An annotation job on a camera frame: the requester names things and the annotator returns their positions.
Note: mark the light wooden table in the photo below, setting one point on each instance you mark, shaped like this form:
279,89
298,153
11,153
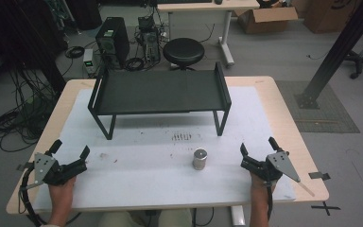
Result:
296,138

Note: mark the open computer case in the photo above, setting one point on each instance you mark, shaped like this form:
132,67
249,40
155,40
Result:
149,41

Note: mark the large closed cardboard box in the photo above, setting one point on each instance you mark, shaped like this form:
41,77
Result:
327,15

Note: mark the black round stool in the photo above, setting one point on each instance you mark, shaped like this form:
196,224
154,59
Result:
183,51

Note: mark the silver metal can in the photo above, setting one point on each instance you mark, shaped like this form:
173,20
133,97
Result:
199,159

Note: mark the white desk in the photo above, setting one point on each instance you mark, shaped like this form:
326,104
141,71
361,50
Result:
201,6

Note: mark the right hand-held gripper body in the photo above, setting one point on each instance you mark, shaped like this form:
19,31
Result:
264,168

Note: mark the black tape cross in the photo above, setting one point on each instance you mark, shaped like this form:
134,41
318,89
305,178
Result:
325,208

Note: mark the open cardboard box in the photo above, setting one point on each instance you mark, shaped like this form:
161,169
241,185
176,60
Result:
264,22

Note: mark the white table leg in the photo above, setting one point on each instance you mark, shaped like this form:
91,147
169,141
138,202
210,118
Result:
238,217

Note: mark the black tape strip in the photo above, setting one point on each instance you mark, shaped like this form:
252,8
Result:
319,175

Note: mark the white foam mat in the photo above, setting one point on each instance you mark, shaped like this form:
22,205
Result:
157,186

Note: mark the grey floor mat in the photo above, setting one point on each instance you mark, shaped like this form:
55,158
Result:
331,116

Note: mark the black metal post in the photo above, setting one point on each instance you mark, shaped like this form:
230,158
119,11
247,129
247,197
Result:
337,53

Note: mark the black office chair base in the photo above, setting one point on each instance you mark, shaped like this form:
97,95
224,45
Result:
359,63

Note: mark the person's right hand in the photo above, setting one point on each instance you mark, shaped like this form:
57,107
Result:
259,183

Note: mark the person's left hand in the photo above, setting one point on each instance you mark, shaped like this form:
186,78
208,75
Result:
61,190

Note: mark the black curtain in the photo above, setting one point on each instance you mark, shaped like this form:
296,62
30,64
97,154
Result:
19,31

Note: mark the black metal shelf rack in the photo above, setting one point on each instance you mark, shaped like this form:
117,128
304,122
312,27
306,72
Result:
157,91

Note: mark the person's legs in beige trousers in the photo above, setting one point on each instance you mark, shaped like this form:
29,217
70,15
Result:
119,220

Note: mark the white power supply unit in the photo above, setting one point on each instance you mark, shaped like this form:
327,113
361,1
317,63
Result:
89,61

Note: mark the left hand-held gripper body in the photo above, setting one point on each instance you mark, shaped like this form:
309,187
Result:
60,171

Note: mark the black computer tower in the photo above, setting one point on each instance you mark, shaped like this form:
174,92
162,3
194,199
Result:
115,38

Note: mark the black keyboard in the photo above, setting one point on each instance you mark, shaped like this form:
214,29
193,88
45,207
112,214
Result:
184,1

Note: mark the black computer mouse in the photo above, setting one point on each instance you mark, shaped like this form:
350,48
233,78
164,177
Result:
218,1

